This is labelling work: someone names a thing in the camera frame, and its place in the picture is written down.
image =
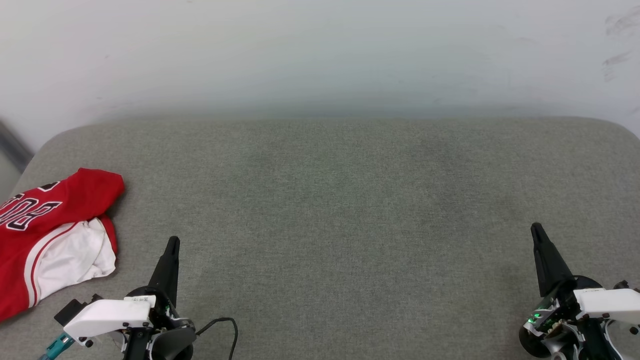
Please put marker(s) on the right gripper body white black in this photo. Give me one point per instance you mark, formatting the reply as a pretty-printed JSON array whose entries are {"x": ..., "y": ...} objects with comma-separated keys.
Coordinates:
[{"x": 610, "y": 304}]

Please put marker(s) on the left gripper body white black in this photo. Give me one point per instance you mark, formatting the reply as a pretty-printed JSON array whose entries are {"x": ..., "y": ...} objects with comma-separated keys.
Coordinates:
[{"x": 107, "y": 315}]

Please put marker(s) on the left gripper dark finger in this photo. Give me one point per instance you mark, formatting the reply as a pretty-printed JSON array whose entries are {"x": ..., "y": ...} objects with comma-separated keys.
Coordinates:
[{"x": 167, "y": 270}]

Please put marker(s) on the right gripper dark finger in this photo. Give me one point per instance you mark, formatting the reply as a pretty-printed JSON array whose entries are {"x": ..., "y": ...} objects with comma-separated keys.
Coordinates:
[{"x": 550, "y": 265}]

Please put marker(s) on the red and white basketball jersey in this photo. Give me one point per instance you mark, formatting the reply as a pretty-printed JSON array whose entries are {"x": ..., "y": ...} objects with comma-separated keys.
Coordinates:
[{"x": 75, "y": 195}]

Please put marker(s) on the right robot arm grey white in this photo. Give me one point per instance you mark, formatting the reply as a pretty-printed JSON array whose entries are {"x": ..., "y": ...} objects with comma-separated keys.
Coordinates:
[{"x": 592, "y": 347}]

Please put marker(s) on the grey fabric sofa cushion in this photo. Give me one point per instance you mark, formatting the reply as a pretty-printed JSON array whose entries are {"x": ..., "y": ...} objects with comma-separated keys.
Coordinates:
[{"x": 350, "y": 225}]

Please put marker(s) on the dark grey baseboard strip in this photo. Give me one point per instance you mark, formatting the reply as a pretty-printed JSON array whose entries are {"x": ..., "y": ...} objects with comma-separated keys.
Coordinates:
[{"x": 12, "y": 147}]

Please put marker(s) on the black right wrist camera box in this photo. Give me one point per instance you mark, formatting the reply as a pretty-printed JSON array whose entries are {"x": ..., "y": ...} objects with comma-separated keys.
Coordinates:
[{"x": 622, "y": 285}]

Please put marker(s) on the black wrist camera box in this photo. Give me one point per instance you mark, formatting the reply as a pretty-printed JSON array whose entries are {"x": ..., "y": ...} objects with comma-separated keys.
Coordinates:
[
  {"x": 622, "y": 285},
  {"x": 70, "y": 311}
]

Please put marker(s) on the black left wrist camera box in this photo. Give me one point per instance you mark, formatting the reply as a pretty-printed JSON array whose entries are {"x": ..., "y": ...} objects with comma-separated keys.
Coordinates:
[{"x": 70, "y": 311}]

